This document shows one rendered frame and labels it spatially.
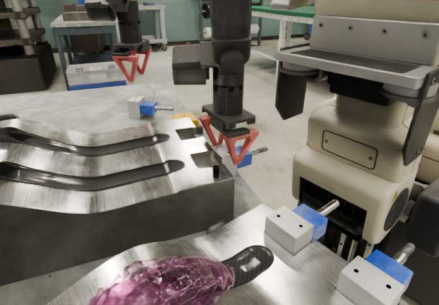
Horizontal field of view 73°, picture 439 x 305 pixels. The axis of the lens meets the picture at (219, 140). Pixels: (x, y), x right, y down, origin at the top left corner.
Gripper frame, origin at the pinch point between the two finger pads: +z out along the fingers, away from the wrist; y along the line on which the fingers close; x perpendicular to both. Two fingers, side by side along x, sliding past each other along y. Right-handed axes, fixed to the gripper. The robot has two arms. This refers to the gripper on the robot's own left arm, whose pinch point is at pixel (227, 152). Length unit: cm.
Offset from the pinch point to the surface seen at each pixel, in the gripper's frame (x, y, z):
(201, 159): -8.0, 4.4, -2.7
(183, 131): -6.8, -6.4, -3.7
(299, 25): 550, -556, 49
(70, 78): -10, -305, 54
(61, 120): -28, -48, 5
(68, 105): -25, -61, 5
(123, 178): -21.7, 4.4, -3.2
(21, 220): -35.0, 9.9, -4.8
